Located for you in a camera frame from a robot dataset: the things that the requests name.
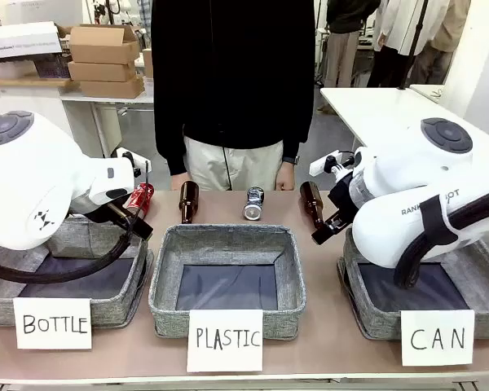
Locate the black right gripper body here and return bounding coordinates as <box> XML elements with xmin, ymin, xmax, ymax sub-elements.
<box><xmin>327</xmin><ymin>178</ymin><xmax>359</xmax><ymax>230</ymax></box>

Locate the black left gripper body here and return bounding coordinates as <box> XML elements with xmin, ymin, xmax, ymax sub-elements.
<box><xmin>104</xmin><ymin>201</ymin><xmax>154</xmax><ymax>242</ymax></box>

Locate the crushed red soda can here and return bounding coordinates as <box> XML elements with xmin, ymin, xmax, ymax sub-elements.
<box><xmin>126</xmin><ymin>182</ymin><xmax>156</xmax><ymax>219</ymax></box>

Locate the brown glass bottle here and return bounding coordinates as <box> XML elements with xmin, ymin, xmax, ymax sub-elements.
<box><xmin>178</xmin><ymin>181</ymin><xmax>200</xmax><ymax>225</ymax></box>
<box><xmin>299</xmin><ymin>181</ymin><xmax>326</xmax><ymax>231</ymax></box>

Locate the crushed blue soda can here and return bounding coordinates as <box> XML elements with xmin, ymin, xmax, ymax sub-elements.
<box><xmin>243</xmin><ymin>187</ymin><xmax>266</xmax><ymax>222</ymax></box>

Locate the grey basket labelled bottle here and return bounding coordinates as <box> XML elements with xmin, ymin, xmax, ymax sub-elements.
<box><xmin>0</xmin><ymin>213</ymin><xmax>155</xmax><ymax>329</ymax></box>

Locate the grey basket labelled plastic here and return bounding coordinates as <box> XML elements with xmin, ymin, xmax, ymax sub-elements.
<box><xmin>148</xmin><ymin>222</ymin><xmax>307</xmax><ymax>339</ymax></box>

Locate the grey basket labelled can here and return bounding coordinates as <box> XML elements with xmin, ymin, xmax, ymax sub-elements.
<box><xmin>337</xmin><ymin>227</ymin><xmax>489</xmax><ymax>341</ymax></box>

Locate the white paper label CAN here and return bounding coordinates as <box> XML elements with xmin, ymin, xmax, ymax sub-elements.
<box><xmin>399</xmin><ymin>309</ymin><xmax>476</xmax><ymax>367</ymax></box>

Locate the person's left hand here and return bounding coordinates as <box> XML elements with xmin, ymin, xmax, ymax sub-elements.
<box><xmin>275</xmin><ymin>162</ymin><xmax>297</xmax><ymax>191</ymax></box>

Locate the white side table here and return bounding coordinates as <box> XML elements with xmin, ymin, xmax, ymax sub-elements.
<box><xmin>319</xmin><ymin>85</ymin><xmax>489</xmax><ymax>164</ymax></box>

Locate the white paper label BOTTLE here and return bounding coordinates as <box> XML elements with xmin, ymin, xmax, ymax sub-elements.
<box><xmin>12</xmin><ymin>297</ymin><xmax>94</xmax><ymax>350</ymax></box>

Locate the white desk with legs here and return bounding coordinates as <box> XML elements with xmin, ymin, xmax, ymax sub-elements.
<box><xmin>59</xmin><ymin>91</ymin><xmax>155</xmax><ymax>160</ymax></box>

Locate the white paper label PLASTIC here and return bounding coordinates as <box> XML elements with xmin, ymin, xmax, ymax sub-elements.
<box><xmin>186</xmin><ymin>308</ymin><xmax>265</xmax><ymax>373</ymax></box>

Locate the flat closed cardboard box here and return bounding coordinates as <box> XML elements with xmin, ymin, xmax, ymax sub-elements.
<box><xmin>67</xmin><ymin>60</ymin><xmax>136</xmax><ymax>82</ymax></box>
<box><xmin>79</xmin><ymin>77</ymin><xmax>146</xmax><ymax>99</ymax></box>

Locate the bystander with beige trousers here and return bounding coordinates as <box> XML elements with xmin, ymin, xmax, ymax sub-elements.
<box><xmin>324</xmin><ymin>0</ymin><xmax>382</xmax><ymax>89</ymax></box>

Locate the small upright cardboard box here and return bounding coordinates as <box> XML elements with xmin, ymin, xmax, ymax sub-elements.
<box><xmin>141</xmin><ymin>47</ymin><xmax>154</xmax><ymax>79</ymax></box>

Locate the person in black sweater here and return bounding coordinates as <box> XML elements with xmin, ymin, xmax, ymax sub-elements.
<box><xmin>150</xmin><ymin>0</ymin><xmax>317</xmax><ymax>191</ymax></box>

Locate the black tripod pole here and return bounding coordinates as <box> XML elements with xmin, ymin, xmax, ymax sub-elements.
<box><xmin>398</xmin><ymin>0</ymin><xmax>430</xmax><ymax>90</ymax></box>

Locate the dark purple crate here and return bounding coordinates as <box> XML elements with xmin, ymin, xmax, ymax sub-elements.
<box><xmin>34</xmin><ymin>55</ymin><xmax>73</xmax><ymax>81</ymax></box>

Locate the open cardboard box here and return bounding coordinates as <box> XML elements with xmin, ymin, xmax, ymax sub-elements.
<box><xmin>68</xmin><ymin>24</ymin><xmax>142</xmax><ymax>65</ymax></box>

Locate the bystander in white shirt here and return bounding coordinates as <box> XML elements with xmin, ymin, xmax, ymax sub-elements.
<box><xmin>366</xmin><ymin>0</ymin><xmax>452</xmax><ymax>89</ymax></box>

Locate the wooden shelf board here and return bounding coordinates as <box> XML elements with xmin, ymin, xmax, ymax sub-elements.
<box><xmin>0</xmin><ymin>76</ymin><xmax>82</xmax><ymax>89</ymax></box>

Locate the bystander in tan jacket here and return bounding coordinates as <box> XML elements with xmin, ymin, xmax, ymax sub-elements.
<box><xmin>407</xmin><ymin>0</ymin><xmax>472</xmax><ymax>86</ymax></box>

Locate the white plastic tub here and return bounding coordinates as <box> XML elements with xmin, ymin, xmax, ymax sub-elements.
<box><xmin>0</xmin><ymin>60</ymin><xmax>38</xmax><ymax>81</ymax></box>

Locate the white printed cardboard box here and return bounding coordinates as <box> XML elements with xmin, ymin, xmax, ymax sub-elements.
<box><xmin>0</xmin><ymin>20</ymin><xmax>63</xmax><ymax>64</ymax></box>

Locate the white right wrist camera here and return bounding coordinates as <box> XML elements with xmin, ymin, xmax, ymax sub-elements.
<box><xmin>308</xmin><ymin>149</ymin><xmax>356</xmax><ymax>177</ymax></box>

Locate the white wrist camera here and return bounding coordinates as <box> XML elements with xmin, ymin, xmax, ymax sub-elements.
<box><xmin>116</xmin><ymin>148</ymin><xmax>142</xmax><ymax>177</ymax></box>
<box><xmin>308</xmin><ymin>149</ymin><xmax>356</xmax><ymax>177</ymax></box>

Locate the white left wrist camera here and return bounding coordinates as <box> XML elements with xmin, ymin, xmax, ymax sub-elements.
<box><xmin>116</xmin><ymin>148</ymin><xmax>142</xmax><ymax>177</ymax></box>

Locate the black right arm cable harness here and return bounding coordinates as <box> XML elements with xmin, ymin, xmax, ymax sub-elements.
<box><xmin>393</xmin><ymin>194</ymin><xmax>489</xmax><ymax>291</ymax></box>

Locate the black hanging cord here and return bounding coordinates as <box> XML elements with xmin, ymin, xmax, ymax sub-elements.
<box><xmin>222</xmin><ymin>146</ymin><xmax>234</xmax><ymax>191</ymax></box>

